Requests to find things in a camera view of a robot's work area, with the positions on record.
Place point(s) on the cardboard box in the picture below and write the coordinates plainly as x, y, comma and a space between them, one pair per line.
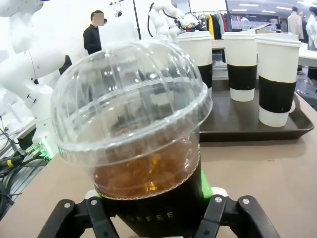
266, 26

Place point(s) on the white paper cup black sleeve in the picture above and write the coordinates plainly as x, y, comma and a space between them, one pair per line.
198, 52
277, 64
241, 54

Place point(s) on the clear dome-lid iced coffee cup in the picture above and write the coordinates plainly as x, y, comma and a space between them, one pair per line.
128, 99

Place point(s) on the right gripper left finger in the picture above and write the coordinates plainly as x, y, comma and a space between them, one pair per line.
81, 218

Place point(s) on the black light stand pole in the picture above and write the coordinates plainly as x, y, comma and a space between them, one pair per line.
136, 19

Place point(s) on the figure in white coat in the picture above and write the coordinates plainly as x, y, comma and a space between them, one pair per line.
312, 29

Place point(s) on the clothes rack with garments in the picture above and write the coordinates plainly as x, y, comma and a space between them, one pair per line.
215, 23

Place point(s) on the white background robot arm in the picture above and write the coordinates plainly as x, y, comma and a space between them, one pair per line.
163, 19

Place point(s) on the figure in beige coat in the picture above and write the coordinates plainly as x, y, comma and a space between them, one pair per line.
294, 23

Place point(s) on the standing person in black clothes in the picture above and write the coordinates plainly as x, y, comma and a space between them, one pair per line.
92, 37

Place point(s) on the dark brown plastic tray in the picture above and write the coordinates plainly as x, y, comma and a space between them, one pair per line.
235, 117

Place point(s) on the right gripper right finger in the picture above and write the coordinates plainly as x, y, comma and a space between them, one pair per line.
235, 218

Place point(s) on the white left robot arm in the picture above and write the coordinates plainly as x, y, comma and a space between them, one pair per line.
24, 74

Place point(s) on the hanging white headset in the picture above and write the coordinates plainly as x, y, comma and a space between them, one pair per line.
118, 10

